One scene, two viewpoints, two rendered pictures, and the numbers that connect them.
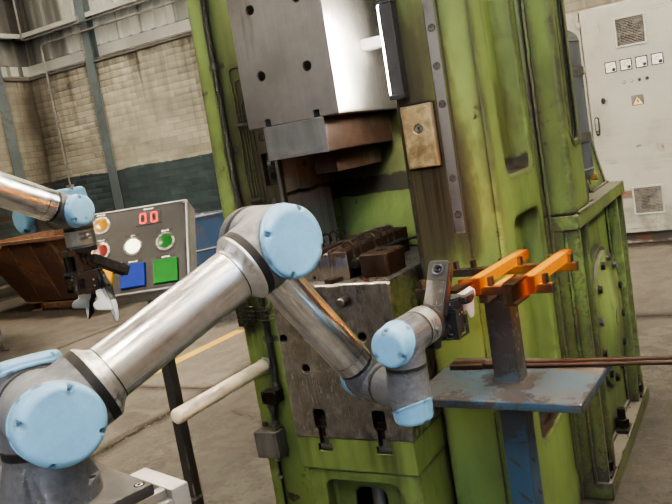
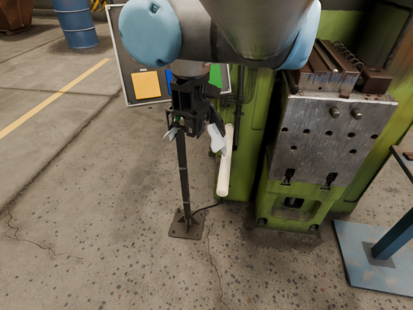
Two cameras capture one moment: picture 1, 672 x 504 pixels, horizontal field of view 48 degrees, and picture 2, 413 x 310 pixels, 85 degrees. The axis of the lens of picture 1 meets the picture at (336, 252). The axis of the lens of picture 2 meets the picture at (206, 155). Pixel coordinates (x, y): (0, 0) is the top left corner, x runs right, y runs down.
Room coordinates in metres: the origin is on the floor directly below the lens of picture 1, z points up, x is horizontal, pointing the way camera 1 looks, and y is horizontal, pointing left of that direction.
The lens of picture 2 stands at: (1.54, 0.77, 1.30)
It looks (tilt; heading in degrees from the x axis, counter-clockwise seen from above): 41 degrees down; 338
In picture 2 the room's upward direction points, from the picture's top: straight up
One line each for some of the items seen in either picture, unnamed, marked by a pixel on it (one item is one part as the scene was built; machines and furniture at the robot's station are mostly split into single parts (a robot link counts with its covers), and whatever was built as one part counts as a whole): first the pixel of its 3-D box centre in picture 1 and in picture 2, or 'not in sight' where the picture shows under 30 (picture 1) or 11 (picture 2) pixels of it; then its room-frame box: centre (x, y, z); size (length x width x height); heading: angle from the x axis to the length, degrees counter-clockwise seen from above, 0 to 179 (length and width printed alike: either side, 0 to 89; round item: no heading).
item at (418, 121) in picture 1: (420, 136); not in sight; (2.08, -0.28, 1.27); 0.09 x 0.02 x 0.17; 60
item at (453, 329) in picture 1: (439, 319); not in sight; (1.46, -0.18, 0.91); 0.12 x 0.08 x 0.09; 146
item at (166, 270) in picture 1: (166, 271); (209, 77); (2.20, 0.50, 1.01); 0.07 x 0.05 x 0.07; 85
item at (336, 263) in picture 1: (351, 251); (314, 60); (2.31, -0.05, 0.96); 0.42 x 0.20 x 0.09; 150
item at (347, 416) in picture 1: (382, 333); (309, 113); (2.29, -0.10, 0.69); 0.56 x 0.38 x 0.45; 150
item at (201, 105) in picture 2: (84, 270); (190, 102); (1.94, 0.65, 1.07); 0.09 x 0.08 x 0.12; 134
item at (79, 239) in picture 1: (81, 239); (192, 61); (1.95, 0.64, 1.15); 0.08 x 0.08 x 0.05
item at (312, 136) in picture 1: (331, 134); not in sight; (2.31, -0.05, 1.32); 0.42 x 0.20 x 0.10; 150
